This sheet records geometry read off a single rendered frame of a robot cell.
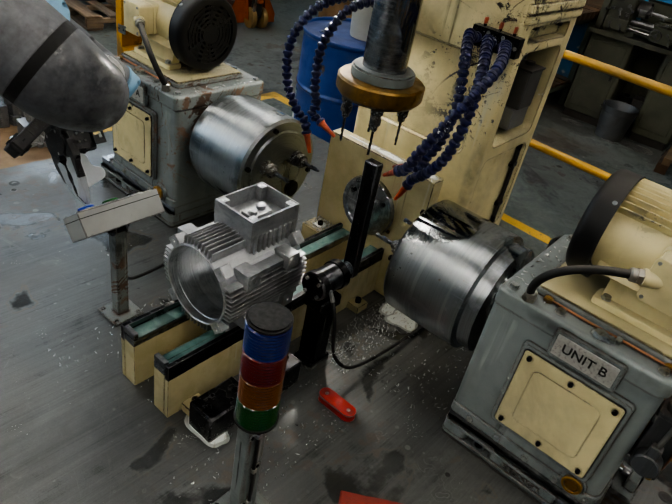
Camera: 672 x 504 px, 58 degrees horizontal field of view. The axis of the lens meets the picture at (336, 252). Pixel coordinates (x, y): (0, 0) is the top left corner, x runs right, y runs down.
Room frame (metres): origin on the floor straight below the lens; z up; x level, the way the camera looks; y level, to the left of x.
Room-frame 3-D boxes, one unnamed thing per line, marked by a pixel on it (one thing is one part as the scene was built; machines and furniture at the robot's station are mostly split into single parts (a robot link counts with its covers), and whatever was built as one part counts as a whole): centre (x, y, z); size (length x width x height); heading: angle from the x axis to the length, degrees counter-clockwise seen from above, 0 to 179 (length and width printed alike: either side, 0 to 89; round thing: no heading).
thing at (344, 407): (0.83, -0.06, 0.81); 0.09 x 0.03 x 0.02; 56
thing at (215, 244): (0.93, 0.18, 1.01); 0.20 x 0.19 x 0.19; 146
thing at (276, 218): (0.96, 0.16, 1.11); 0.12 x 0.11 x 0.07; 146
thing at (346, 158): (1.32, -0.09, 0.97); 0.30 x 0.11 x 0.34; 55
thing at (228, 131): (1.39, 0.29, 1.04); 0.37 x 0.25 x 0.25; 55
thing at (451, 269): (1.00, -0.27, 1.04); 0.41 x 0.25 x 0.25; 55
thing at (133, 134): (1.53, 0.49, 0.99); 0.35 x 0.31 x 0.37; 55
